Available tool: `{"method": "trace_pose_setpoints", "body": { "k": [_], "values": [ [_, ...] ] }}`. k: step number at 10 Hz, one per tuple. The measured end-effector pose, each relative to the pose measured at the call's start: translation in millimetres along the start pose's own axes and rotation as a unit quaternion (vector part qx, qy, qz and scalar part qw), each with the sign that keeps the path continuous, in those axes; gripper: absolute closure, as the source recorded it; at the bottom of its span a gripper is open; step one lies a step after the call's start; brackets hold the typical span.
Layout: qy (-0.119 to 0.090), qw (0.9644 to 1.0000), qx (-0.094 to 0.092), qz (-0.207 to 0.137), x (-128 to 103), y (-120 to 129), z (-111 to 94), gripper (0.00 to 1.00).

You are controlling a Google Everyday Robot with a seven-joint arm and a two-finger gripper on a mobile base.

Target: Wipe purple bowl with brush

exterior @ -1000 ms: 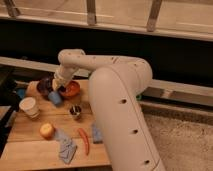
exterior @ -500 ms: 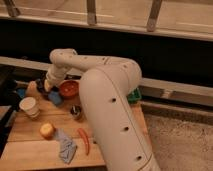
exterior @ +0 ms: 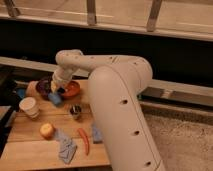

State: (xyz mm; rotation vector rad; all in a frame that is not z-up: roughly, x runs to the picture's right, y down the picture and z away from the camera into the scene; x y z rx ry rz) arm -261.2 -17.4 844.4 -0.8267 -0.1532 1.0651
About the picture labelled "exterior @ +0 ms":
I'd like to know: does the yellow apple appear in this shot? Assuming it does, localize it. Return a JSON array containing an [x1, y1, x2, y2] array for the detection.
[[39, 123, 55, 139]]

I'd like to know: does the small blue object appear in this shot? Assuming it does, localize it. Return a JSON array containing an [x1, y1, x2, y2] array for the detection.
[[16, 88, 26, 99]]

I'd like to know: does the white paper cup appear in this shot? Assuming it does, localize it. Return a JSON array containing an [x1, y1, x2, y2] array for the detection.
[[19, 97, 40, 118]]

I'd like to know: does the small metal cup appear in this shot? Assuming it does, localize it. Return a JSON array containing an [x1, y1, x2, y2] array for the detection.
[[69, 105, 82, 120]]

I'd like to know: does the blue brush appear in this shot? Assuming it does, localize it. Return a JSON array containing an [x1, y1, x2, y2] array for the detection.
[[48, 93, 62, 106]]

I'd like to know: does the blue sponge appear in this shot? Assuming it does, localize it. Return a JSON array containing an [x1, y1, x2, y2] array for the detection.
[[92, 124, 102, 144]]

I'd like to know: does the metal window rail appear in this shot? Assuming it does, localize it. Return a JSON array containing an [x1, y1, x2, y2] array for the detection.
[[0, 55, 213, 107]]

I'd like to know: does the red chili pepper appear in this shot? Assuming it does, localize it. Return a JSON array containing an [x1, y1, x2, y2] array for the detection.
[[78, 128, 90, 155]]

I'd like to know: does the wooden cutting board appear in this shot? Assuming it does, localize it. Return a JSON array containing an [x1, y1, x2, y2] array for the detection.
[[0, 80, 109, 171]]

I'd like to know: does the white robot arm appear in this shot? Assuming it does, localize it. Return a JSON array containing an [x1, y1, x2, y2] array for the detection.
[[53, 50, 166, 171]]

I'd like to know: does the red bowl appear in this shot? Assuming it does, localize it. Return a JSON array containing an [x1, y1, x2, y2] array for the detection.
[[61, 81, 80, 98]]

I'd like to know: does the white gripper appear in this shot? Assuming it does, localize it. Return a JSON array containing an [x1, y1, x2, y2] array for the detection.
[[52, 67, 74, 94]]

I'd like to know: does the purple bowl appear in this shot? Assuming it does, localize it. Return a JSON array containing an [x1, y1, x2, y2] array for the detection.
[[36, 77, 52, 100]]

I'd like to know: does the grey blue cloth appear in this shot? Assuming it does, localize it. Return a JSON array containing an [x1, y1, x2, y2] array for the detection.
[[54, 129, 77, 164]]

